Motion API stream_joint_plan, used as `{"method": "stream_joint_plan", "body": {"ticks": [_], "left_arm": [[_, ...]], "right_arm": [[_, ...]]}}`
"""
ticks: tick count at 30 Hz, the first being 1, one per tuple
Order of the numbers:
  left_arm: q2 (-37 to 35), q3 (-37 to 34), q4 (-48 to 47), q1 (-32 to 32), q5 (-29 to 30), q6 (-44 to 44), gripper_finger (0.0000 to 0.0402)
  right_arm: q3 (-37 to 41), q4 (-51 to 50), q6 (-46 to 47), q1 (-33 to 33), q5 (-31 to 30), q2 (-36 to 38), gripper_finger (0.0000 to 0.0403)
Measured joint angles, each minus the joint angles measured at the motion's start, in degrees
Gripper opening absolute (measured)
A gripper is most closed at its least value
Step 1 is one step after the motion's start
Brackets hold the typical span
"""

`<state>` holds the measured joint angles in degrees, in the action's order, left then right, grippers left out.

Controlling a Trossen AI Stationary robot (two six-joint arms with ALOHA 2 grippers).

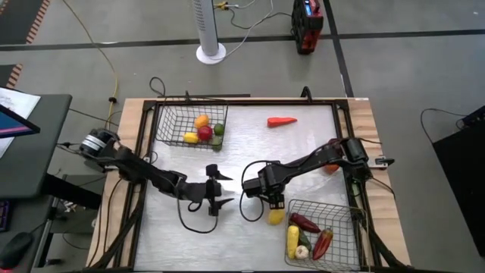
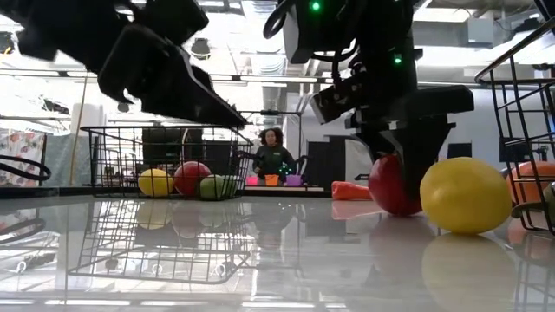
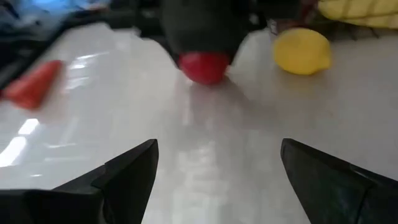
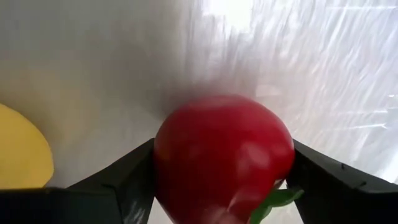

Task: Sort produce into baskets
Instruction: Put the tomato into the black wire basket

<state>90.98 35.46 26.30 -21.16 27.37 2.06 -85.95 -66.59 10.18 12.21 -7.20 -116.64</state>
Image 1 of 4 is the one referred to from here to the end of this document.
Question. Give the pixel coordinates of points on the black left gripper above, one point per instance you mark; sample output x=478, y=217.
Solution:
x=202, y=191

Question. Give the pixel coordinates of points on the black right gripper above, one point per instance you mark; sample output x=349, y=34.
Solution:
x=276, y=192

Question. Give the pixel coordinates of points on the large yellow lemon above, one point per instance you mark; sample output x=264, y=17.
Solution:
x=276, y=217

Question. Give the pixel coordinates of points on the dark red pepper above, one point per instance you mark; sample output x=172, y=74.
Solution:
x=305, y=223

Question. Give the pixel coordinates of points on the yellow corn cob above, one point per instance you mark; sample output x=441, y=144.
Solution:
x=292, y=242

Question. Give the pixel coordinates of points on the small green pepper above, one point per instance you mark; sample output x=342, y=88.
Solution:
x=305, y=242

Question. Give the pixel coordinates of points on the white garlic bulb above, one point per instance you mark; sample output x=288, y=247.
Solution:
x=302, y=252

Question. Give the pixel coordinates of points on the small yellow lemon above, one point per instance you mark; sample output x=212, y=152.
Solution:
x=191, y=137

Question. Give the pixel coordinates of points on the red tomato green calyx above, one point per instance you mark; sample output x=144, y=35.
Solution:
x=205, y=133

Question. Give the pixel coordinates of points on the green lime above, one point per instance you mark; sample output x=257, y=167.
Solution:
x=219, y=129

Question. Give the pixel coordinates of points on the red and green pepper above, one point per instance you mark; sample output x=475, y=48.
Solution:
x=322, y=244

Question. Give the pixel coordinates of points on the orange fruit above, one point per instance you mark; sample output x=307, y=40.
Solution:
x=201, y=121

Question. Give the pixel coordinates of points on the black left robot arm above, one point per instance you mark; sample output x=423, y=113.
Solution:
x=151, y=176

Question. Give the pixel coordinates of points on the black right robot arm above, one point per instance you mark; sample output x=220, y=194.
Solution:
x=310, y=159

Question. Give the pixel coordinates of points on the orange-red round produce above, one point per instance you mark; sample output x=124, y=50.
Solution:
x=331, y=169

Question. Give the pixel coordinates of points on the orange-red carrot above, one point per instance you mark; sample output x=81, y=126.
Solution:
x=280, y=121

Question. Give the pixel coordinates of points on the silver black table clamp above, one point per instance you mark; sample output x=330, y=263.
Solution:
x=382, y=162

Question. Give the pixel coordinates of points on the white tower fan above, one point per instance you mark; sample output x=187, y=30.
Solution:
x=207, y=26

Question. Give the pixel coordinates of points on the red black power box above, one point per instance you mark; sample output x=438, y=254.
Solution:
x=307, y=30

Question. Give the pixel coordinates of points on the black desk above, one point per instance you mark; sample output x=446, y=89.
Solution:
x=38, y=151

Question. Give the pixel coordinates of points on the yellow plug connector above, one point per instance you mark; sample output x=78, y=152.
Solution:
x=220, y=5

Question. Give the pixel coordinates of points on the black cabinet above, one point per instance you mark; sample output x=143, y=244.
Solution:
x=462, y=182

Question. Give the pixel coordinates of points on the black computer mouse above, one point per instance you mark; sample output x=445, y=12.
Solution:
x=15, y=250

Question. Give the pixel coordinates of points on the white paper sheet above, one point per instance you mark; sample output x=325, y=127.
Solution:
x=22, y=102

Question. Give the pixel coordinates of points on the dark keyboard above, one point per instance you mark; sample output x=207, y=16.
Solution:
x=4, y=216

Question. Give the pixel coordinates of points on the flat screen monitor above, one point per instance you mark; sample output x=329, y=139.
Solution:
x=11, y=125

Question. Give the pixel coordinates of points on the black equipment box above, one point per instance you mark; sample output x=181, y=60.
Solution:
x=475, y=117

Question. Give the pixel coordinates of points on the black mat orange striped edge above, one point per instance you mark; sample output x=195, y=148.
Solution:
x=19, y=19
x=7, y=76

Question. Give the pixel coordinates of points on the black table frame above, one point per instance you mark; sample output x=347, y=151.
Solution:
x=265, y=102

